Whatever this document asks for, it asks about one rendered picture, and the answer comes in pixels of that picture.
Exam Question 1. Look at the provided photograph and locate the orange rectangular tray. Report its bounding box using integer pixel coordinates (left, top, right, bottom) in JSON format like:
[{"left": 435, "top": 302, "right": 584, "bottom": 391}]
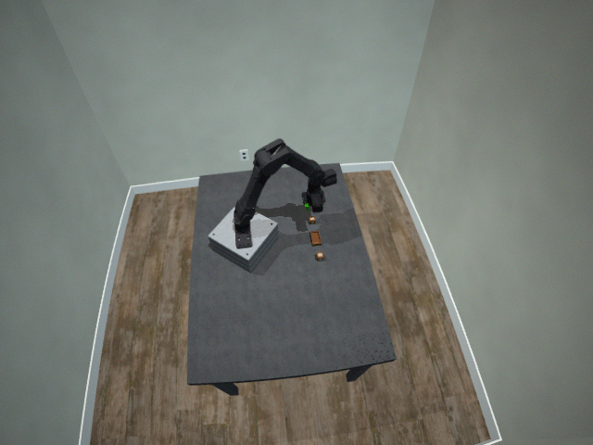
[{"left": 310, "top": 231, "right": 322, "bottom": 246}]

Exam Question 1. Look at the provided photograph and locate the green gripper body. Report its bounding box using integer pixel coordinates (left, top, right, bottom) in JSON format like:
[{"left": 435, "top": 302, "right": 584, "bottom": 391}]
[{"left": 302, "top": 190, "right": 325, "bottom": 205}]

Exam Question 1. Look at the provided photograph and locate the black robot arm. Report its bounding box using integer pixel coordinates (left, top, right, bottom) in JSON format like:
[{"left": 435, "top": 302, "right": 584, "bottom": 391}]
[{"left": 233, "top": 138, "right": 337, "bottom": 248}]

